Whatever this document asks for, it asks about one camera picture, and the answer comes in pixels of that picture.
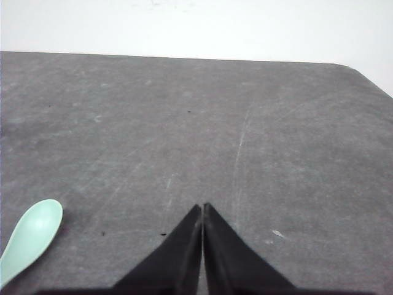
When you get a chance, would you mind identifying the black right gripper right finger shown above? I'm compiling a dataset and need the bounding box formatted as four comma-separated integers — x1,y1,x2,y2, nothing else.
203,203,298,294

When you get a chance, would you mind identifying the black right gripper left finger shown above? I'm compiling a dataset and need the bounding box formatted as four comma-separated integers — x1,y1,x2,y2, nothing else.
113,205,202,294

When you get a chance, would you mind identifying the mint green plastic spoon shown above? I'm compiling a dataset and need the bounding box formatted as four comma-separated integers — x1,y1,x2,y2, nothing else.
1,199,63,288

